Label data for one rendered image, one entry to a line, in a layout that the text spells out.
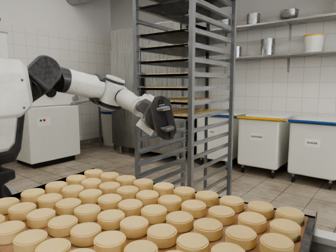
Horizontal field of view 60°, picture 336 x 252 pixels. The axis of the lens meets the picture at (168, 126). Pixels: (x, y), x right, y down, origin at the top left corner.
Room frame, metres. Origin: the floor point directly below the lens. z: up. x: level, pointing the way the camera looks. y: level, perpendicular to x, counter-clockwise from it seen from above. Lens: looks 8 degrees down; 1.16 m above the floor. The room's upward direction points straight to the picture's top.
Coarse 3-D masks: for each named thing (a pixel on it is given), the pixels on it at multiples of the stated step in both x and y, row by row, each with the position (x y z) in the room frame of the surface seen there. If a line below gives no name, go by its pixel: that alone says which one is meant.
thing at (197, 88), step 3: (195, 87) 1.87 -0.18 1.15; (198, 87) 1.90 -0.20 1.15; (201, 87) 1.94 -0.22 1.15; (204, 87) 1.97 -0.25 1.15; (207, 87) 2.00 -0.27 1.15; (210, 87) 2.04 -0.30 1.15; (213, 87) 2.08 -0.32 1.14; (216, 87) 2.11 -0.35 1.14; (219, 87) 2.15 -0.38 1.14; (222, 87) 2.19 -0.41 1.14; (225, 87) 2.24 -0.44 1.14; (228, 87) 2.28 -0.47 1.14; (186, 90) 1.80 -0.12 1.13; (195, 90) 1.87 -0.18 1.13; (198, 90) 1.90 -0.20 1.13
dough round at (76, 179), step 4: (68, 176) 0.74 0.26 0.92; (72, 176) 0.74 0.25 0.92; (76, 176) 0.74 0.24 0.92; (80, 176) 0.74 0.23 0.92; (84, 176) 0.74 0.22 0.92; (68, 180) 0.71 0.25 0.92; (72, 180) 0.71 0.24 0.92; (76, 180) 0.71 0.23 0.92; (80, 180) 0.72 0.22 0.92; (68, 184) 0.71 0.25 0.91; (80, 184) 0.72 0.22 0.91
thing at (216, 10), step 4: (188, 0) 1.84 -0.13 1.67; (196, 0) 1.87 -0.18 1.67; (200, 0) 1.91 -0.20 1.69; (200, 4) 1.93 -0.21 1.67; (204, 4) 1.95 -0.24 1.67; (208, 4) 2.00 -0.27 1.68; (208, 8) 2.02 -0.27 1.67; (212, 8) 2.04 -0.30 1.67; (216, 8) 2.09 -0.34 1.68; (220, 8) 2.14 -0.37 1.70; (216, 12) 2.13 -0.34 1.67; (220, 12) 2.14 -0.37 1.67; (224, 12) 2.20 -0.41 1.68; (228, 12) 2.25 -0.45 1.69; (224, 16) 2.25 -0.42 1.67; (228, 16) 2.25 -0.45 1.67
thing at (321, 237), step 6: (318, 234) 0.48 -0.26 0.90; (324, 234) 0.48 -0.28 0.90; (330, 234) 0.48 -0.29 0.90; (312, 240) 0.48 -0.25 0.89; (318, 240) 0.47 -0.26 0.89; (324, 240) 0.47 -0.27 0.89; (330, 240) 0.46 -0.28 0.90; (312, 246) 0.48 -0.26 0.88; (318, 246) 0.47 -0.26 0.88; (324, 246) 0.47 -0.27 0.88; (330, 246) 0.47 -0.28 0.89
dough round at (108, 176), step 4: (104, 172) 0.77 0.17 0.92; (108, 172) 0.77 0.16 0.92; (112, 172) 0.77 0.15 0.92; (116, 172) 0.77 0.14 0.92; (100, 176) 0.75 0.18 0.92; (104, 176) 0.74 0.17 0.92; (108, 176) 0.74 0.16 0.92; (112, 176) 0.74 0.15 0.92; (116, 176) 0.75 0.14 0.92; (104, 180) 0.74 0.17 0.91; (108, 180) 0.73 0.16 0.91; (112, 180) 0.74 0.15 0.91
